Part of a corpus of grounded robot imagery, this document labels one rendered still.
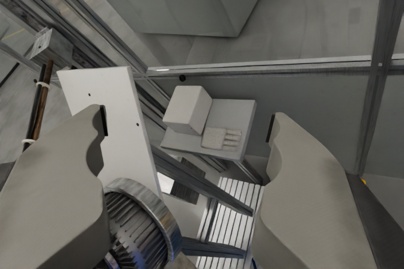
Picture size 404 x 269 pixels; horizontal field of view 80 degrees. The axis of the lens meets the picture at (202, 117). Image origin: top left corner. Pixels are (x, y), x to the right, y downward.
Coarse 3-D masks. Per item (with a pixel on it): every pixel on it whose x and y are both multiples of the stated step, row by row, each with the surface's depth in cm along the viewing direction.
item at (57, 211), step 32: (64, 128) 9; (96, 128) 10; (32, 160) 8; (64, 160) 8; (96, 160) 9; (32, 192) 7; (64, 192) 7; (96, 192) 7; (0, 224) 6; (32, 224) 6; (64, 224) 6; (96, 224) 6; (0, 256) 5; (32, 256) 5; (64, 256) 5; (96, 256) 6
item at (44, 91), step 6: (48, 60) 66; (48, 66) 64; (48, 72) 63; (48, 78) 62; (48, 84) 61; (42, 90) 59; (42, 96) 57; (42, 102) 56; (42, 108) 55; (36, 114) 54; (42, 114) 55; (36, 120) 53; (36, 126) 52; (36, 132) 51; (36, 138) 50; (30, 144) 49
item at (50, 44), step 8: (40, 32) 69; (48, 32) 68; (56, 32) 69; (40, 40) 68; (48, 40) 65; (56, 40) 67; (64, 40) 71; (32, 48) 67; (40, 48) 65; (48, 48) 63; (56, 48) 65; (64, 48) 69; (72, 48) 72; (32, 56) 64; (40, 56) 65; (48, 56) 65; (56, 56) 66; (64, 56) 67; (40, 64) 66; (56, 64) 67; (64, 64) 68; (56, 72) 69
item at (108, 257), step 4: (108, 252) 52; (108, 256) 52; (112, 256) 52; (104, 260) 53; (108, 260) 52; (112, 260) 52; (108, 264) 52; (112, 264) 52; (116, 264) 52; (112, 268) 52; (116, 268) 52
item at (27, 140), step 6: (42, 66) 62; (42, 72) 61; (42, 78) 60; (36, 84) 58; (42, 84) 59; (36, 90) 57; (48, 90) 61; (36, 96) 56; (36, 102) 55; (36, 108) 54; (30, 120) 52; (30, 126) 51; (30, 132) 50; (30, 138) 49; (24, 144) 48; (24, 150) 47
